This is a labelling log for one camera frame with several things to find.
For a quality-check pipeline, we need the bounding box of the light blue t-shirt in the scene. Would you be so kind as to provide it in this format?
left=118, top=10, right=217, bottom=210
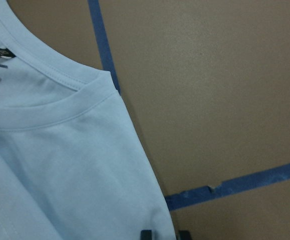
left=0, top=0, right=176, bottom=240

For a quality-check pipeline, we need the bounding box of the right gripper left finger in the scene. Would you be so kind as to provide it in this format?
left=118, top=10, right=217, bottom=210
left=140, top=229, right=156, bottom=240

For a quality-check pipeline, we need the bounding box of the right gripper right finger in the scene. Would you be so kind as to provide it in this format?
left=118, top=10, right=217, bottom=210
left=177, top=230, right=192, bottom=240

